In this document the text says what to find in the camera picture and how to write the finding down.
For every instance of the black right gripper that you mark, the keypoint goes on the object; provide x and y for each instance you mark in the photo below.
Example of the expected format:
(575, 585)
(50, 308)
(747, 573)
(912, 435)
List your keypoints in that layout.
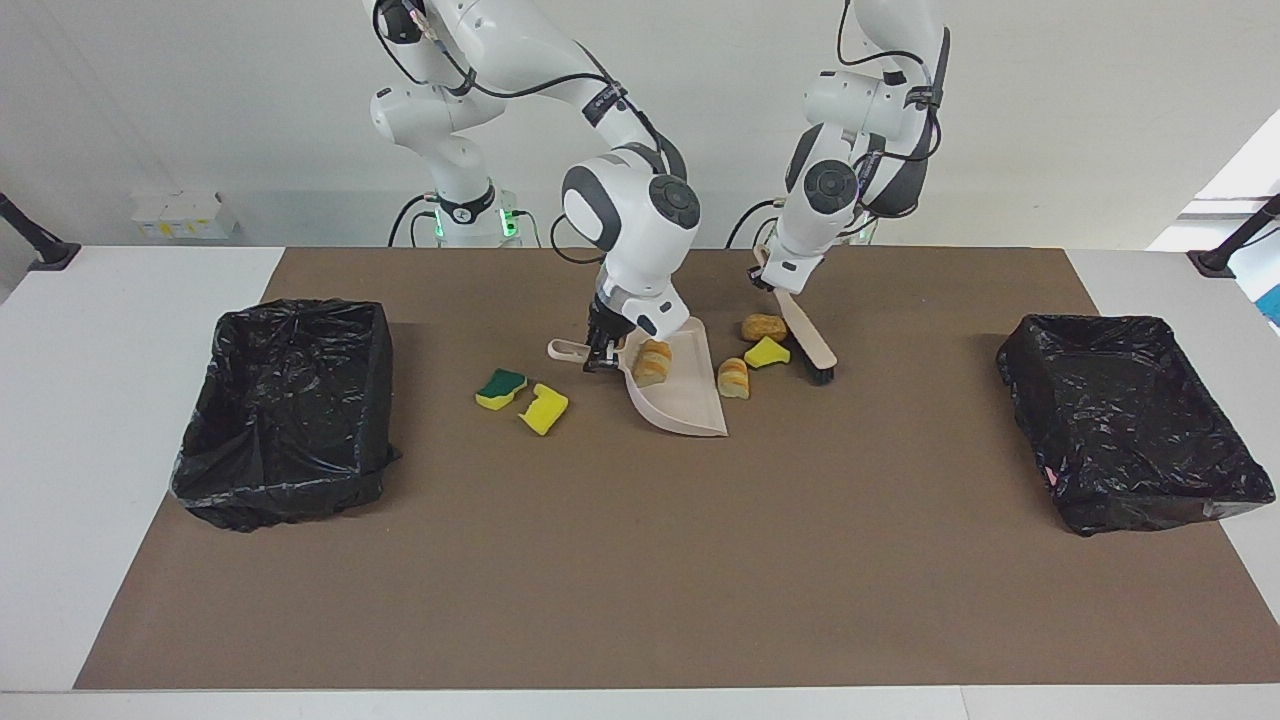
(606, 328)

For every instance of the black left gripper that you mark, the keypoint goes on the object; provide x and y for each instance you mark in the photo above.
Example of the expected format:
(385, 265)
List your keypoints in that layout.
(763, 278)

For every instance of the brown bread roll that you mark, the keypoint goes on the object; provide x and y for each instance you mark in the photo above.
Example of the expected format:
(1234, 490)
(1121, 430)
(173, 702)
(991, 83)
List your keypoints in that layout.
(765, 327)

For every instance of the long striped pastry piece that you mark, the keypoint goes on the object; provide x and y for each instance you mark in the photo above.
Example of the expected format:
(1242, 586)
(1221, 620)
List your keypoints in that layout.
(652, 362)

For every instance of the beige hand brush black bristles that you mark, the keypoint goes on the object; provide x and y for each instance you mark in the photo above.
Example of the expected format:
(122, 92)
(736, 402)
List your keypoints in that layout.
(805, 335)

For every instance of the notched yellow sponge piece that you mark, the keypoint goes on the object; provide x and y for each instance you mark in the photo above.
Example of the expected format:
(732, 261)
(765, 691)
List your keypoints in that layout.
(544, 408)

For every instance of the yellow sponge wedge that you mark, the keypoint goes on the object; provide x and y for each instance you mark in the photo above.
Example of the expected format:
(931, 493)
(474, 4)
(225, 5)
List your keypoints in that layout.
(767, 353)

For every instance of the beige plastic dustpan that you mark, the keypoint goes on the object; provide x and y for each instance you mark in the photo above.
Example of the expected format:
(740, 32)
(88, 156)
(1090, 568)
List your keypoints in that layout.
(690, 400)

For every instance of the green and yellow sponge piece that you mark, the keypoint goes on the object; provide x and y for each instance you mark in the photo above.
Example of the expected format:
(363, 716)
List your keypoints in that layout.
(500, 385)

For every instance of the short striped pastry piece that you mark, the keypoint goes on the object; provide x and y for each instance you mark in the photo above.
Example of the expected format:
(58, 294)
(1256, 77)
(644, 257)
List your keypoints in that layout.
(733, 378)

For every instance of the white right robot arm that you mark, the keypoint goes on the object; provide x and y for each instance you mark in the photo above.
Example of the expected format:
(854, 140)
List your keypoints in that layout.
(630, 220)

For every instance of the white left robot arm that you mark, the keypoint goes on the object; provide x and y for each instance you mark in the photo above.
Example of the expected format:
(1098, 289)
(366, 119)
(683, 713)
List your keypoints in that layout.
(830, 190)

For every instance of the black bag lined bin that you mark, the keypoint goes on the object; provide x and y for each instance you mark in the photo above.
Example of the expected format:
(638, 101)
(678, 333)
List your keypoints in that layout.
(290, 400)

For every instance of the black bag bin pink tag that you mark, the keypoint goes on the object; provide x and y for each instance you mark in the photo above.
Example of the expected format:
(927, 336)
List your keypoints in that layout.
(1120, 420)

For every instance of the brown table mat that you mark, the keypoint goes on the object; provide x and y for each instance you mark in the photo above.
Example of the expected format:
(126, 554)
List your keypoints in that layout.
(640, 600)

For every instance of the blue object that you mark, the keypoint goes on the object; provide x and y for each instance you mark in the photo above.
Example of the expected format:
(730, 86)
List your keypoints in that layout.
(1273, 305)

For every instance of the white wall socket box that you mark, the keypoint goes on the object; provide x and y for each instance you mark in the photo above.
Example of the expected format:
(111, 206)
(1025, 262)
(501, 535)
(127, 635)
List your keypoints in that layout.
(185, 215)

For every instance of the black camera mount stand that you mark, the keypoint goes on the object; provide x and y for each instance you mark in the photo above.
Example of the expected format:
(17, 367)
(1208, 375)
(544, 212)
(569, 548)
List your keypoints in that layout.
(1215, 262)
(50, 255)

